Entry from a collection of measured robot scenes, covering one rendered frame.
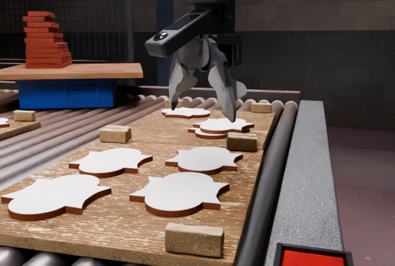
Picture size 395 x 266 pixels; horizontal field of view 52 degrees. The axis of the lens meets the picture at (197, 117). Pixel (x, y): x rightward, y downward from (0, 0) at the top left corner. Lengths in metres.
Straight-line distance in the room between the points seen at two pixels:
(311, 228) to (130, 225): 0.22
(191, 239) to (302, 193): 0.27
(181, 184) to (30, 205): 0.20
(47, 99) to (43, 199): 0.86
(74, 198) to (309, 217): 0.31
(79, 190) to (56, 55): 1.03
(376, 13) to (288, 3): 1.09
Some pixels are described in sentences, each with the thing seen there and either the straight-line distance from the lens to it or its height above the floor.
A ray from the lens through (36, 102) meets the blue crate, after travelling 1.40.
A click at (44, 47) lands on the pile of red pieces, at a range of 1.57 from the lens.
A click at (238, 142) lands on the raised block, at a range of 0.77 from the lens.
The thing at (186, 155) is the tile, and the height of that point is 0.95.
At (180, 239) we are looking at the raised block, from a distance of 0.42.
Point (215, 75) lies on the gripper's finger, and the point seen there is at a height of 1.09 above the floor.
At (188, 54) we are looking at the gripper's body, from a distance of 0.67.
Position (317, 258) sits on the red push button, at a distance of 0.45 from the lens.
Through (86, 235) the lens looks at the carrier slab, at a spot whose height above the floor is 0.94.
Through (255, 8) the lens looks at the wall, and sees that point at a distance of 5.74.
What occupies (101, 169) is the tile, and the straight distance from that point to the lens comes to 0.65.
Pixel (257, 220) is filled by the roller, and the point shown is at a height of 0.92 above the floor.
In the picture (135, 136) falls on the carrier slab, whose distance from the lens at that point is 0.90.
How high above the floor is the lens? 1.15
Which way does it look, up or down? 11 degrees down
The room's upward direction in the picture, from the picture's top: straight up
